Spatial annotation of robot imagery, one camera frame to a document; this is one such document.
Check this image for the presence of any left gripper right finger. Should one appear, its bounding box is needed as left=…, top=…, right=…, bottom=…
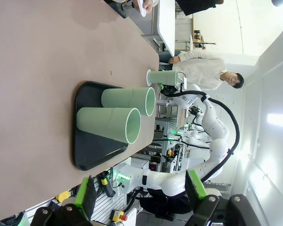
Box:
left=185, top=169, right=262, bottom=226

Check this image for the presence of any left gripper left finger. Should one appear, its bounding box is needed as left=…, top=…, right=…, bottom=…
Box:
left=30, top=175, right=97, bottom=226

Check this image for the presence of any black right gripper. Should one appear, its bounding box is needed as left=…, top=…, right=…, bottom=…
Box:
left=158, top=68, right=180, bottom=96

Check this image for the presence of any pale green plastic cup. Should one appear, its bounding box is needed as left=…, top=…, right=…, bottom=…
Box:
left=101, top=87, right=156, bottom=117
left=147, top=70, right=179, bottom=87
left=76, top=107, right=142, bottom=145

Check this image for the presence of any person's right hand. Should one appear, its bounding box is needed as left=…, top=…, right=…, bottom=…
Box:
left=132, top=0, right=154, bottom=14

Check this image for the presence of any black handheld controller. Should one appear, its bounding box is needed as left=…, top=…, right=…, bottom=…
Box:
left=98, top=171, right=116, bottom=198

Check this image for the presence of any yellow emergency stop box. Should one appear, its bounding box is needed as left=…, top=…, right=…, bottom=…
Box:
left=111, top=210, right=128, bottom=223

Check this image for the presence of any seated person in black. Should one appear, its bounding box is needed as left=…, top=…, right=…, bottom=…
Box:
left=139, top=188, right=191, bottom=222

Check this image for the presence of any man in cream shirt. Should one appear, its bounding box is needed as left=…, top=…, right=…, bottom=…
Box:
left=159, top=50, right=245, bottom=90

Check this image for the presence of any black plastic serving tray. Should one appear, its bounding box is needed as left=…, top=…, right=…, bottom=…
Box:
left=73, top=81, right=129, bottom=171

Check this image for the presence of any black box with red light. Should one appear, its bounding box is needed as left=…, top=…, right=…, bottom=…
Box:
left=150, top=155, right=161, bottom=171

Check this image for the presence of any wooden shelf unit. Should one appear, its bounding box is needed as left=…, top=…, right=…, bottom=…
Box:
left=192, top=29, right=216, bottom=51

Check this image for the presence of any dark clothed figure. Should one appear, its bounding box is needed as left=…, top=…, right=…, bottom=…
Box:
left=175, top=0, right=224, bottom=16

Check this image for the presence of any ceiling light panel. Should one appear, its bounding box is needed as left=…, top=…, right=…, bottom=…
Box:
left=266, top=113, right=283, bottom=128

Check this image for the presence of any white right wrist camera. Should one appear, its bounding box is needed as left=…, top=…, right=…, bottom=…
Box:
left=178, top=76, right=188, bottom=91

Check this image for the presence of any aluminium robot stand frame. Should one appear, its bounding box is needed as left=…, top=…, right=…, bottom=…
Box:
left=89, top=164, right=134, bottom=226

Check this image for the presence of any small yellow switch box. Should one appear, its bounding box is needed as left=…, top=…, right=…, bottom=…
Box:
left=55, top=191, right=70, bottom=202

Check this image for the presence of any thick black cable hose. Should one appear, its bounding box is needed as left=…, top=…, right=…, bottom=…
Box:
left=172, top=90, right=240, bottom=183

